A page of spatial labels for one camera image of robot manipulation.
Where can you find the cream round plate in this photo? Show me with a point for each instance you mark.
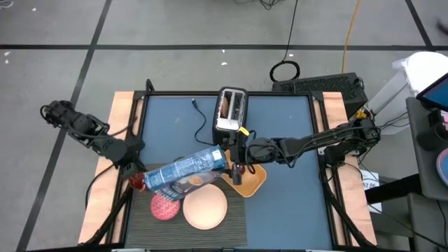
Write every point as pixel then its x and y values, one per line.
pixel 204 208

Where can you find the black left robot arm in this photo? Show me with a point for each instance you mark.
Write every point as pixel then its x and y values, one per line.
pixel 84 126

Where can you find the wooden table side board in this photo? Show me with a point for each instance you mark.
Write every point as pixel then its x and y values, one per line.
pixel 105 196
pixel 353 196

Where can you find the black computer tower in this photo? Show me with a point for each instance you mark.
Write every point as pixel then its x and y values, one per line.
pixel 322 85

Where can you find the white paper sheet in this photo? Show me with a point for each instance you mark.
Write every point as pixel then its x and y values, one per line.
pixel 371 185

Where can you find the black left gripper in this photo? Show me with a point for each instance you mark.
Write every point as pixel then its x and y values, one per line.
pixel 133 169

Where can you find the grey desk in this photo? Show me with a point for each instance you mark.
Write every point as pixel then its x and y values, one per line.
pixel 423 168

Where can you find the grey woven placemat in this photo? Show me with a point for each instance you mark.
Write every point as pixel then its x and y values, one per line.
pixel 157 234

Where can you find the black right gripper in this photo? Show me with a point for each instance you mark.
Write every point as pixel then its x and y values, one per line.
pixel 237 147

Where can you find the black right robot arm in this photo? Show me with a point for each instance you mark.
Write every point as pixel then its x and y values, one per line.
pixel 315 140

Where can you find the black aluminium table frame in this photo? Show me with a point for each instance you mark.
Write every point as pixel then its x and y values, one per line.
pixel 175 94

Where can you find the brown bread slice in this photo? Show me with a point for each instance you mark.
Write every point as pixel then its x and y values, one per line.
pixel 224 108

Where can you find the blue frosted flakes cereal box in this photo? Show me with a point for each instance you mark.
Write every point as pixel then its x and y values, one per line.
pixel 185 168

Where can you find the dark tablet screen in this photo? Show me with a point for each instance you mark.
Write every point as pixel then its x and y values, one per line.
pixel 437 92

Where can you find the black two-slot toaster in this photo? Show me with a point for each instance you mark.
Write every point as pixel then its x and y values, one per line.
pixel 229 133

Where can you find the white bag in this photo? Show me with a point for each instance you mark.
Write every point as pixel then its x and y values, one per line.
pixel 423 68

